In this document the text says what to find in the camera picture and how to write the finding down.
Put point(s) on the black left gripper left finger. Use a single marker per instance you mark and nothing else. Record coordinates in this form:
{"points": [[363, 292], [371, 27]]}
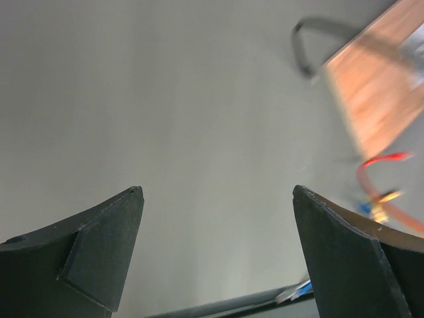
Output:
{"points": [[76, 267]]}

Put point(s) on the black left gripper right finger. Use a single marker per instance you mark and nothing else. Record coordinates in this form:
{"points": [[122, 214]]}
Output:
{"points": [[357, 267]]}

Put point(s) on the wooden base board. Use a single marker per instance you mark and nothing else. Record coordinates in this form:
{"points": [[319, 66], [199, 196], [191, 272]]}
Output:
{"points": [[373, 82]]}

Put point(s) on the metal stand bracket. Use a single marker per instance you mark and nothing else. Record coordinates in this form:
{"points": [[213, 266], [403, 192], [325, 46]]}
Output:
{"points": [[411, 57]]}

